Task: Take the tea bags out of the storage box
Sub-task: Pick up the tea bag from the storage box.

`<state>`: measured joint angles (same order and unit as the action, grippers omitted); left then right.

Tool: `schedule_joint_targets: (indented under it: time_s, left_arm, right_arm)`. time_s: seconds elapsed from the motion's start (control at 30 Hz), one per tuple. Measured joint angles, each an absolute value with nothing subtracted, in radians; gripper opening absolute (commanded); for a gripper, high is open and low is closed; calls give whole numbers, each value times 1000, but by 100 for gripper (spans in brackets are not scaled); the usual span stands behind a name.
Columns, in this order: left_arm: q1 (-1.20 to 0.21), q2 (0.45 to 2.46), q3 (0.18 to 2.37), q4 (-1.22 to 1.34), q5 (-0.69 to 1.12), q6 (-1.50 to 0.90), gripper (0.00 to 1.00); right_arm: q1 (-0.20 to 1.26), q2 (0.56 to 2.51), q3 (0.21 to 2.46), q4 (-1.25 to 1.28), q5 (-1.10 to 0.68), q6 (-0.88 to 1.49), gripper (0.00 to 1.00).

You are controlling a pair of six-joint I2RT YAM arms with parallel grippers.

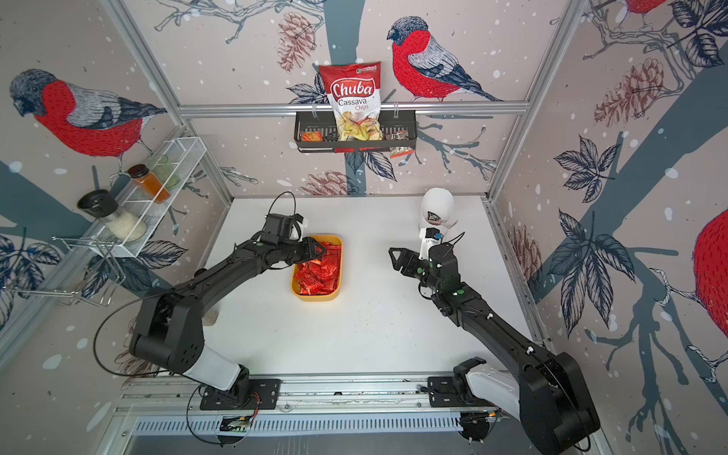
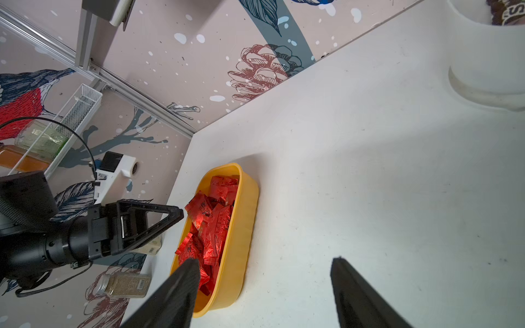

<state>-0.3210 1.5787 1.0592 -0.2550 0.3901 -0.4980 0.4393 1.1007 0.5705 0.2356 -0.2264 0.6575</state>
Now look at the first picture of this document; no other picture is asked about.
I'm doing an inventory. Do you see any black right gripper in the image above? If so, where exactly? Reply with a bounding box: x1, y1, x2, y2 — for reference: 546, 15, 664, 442
388, 247, 443, 296

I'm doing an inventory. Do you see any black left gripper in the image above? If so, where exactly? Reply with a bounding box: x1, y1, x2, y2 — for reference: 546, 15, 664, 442
279, 236, 328, 265

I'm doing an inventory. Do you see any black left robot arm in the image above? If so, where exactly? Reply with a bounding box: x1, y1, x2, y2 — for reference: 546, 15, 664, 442
129, 237, 325, 397

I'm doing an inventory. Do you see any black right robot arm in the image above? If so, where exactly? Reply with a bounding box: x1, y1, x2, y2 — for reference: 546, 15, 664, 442
389, 244, 601, 454

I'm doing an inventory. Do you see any yellow plastic storage box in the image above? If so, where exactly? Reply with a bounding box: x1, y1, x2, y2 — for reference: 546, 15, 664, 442
291, 234, 344, 303

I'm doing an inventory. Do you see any red tea bags pile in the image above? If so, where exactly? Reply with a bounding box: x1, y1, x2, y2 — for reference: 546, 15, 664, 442
294, 241, 342, 297

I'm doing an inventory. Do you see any white paper cup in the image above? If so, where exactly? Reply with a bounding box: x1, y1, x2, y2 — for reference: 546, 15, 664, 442
418, 188, 457, 240

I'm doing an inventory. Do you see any Chuba cassava chips bag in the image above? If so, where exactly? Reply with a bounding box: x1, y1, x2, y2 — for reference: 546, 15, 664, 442
318, 62, 384, 141

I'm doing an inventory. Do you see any green item on shelf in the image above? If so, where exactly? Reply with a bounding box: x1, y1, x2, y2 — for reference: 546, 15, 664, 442
147, 155, 179, 191

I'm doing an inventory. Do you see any orange spice jar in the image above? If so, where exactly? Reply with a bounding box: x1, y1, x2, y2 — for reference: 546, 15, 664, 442
127, 164, 171, 204

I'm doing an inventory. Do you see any black lid salt jar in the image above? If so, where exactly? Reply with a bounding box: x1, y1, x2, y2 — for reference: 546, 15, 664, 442
77, 190, 148, 243

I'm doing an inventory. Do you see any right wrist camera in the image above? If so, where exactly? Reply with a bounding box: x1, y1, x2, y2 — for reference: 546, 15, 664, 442
419, 227, 444, 261

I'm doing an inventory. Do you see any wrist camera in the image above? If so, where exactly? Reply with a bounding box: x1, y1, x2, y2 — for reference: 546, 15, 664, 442
260, 213, 304, 245
419, 227, 444, 261

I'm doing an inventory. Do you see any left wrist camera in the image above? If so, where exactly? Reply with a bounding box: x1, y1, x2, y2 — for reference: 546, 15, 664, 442
260, 213, 304, 245

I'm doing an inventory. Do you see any black wire wall basket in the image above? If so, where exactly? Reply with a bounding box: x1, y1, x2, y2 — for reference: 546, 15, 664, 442
294, 110, 417, 153

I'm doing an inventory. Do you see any horizontal aluminium frame bar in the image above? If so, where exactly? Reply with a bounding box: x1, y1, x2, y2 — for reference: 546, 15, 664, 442
177, 100, 531, 119

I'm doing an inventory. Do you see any white wire wall shelf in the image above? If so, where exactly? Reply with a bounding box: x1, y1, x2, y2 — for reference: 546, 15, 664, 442
77, 136, 207, 258

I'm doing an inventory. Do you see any chrome wire rack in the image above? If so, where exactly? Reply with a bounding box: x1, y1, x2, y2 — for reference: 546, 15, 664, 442
1, 237, 130, 307

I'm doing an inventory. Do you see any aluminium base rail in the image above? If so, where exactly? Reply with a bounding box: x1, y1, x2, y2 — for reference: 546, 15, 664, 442
113, 372, 513, 439

